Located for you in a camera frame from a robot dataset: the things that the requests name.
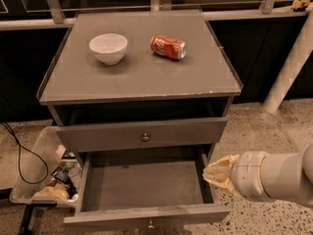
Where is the grey drawer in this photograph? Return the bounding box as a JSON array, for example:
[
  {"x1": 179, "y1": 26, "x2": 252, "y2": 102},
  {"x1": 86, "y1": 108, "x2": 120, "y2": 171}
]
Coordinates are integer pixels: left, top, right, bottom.
[
  {"x1": 55, "y1": 117, "x2": 227, "y2": 152},
  {"x1": 65, "y1": 146, "x2": 229, "y2": 232}
]

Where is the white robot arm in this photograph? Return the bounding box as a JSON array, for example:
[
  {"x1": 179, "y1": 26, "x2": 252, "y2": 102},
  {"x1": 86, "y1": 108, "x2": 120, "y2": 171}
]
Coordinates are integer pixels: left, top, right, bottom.
[{"x1": 202, "y1": 145, "x2": 313, "y2": 209}]

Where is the grey top drawer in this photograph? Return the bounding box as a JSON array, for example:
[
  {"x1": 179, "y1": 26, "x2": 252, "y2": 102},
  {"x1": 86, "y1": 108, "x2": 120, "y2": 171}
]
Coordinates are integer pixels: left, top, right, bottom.
[{"x1": 55, "y1": 117, "x2": 227, "y2": 152}]

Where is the grey wooden nightstand cabinet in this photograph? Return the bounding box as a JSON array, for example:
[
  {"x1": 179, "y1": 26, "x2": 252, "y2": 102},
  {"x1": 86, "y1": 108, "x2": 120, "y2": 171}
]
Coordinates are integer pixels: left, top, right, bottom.
[{"x1": 36, "y1": 9, "x2": 245, "y2": 162}]

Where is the crushed orange soda can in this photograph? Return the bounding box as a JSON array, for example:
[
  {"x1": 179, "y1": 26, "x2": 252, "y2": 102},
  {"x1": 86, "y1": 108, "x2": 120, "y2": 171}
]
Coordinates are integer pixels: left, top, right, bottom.
[{"x1": 151, "y1": 35, "x2": 187, "y2": 61}]

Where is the white diagonal pole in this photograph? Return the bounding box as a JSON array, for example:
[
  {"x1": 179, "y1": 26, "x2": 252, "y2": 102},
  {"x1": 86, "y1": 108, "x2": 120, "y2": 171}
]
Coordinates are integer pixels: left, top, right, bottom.
[{"x1": 263, "y1": 12, "x2": 313, "y2": 114}]

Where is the dark blue snack packet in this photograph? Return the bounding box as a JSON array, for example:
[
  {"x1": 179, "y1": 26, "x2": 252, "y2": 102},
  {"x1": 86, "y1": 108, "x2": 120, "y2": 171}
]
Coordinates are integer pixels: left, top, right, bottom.
[{"x1": 51, "y1": 166, "x2": 69, "y2": 183}]

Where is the yellow chip bag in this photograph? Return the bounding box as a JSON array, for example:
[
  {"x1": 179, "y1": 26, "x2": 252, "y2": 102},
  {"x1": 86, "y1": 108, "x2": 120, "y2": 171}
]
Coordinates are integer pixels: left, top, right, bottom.
[{"x1": 35, "y1": 181, "x2": 69, "y2": 200}]

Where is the white ceramic bowl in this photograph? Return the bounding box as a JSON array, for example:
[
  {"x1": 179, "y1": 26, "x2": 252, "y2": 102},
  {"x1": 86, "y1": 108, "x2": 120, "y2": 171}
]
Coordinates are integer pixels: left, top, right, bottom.
[{"x1": 89, "y1": 33, "x2": 128, "y2": 65}]

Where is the clear plastic storage bin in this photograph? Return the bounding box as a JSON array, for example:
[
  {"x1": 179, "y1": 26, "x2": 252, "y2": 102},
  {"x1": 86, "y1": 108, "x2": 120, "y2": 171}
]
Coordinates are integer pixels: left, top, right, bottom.
[{"x1": 10, "y1": 126, "x2": 78, "y2": 208}]

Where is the metal railing frame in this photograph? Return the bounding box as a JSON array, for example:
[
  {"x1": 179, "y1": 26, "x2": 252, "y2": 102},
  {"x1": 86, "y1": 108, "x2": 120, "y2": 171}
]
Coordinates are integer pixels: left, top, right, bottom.
[{"x1": 0, "y1": 0, "x2": 312, "y2": 30}]

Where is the small yellow object on rail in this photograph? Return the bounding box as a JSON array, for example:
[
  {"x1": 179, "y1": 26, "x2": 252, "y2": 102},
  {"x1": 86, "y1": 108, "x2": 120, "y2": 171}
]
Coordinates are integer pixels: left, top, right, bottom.
[{"x1": 291, "y1": 0, "x2": 310, "y2": 12}]

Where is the black cable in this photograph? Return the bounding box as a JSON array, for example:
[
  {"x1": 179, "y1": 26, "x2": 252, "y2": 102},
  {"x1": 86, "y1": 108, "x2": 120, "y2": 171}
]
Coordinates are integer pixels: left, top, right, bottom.
[{"x1": 0, "y1": 120, "x2": 50, "y2": 186}]

